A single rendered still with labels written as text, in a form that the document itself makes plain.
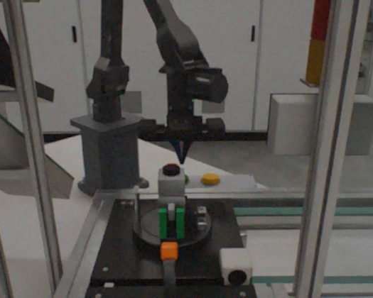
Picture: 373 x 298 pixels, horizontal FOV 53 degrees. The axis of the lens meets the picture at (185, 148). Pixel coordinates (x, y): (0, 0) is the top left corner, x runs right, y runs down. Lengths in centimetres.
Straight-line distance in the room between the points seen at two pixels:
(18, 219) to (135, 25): 277
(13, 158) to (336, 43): 45
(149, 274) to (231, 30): 314
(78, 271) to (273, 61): 324
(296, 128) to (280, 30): 321
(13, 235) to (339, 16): 78
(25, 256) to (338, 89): 68
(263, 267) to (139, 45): 305
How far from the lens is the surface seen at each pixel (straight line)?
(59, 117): 387
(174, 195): 62
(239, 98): 370
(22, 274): 83
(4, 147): 58
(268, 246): 76
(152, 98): 366
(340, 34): 44
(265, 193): 85
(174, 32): 76
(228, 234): 68
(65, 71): 374
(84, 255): 68
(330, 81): 44
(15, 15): 56
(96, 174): 100
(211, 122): 81
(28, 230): 95
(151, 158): 125
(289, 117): 47
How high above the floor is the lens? 135
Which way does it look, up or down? 22 degrees down
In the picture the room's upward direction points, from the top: straight up
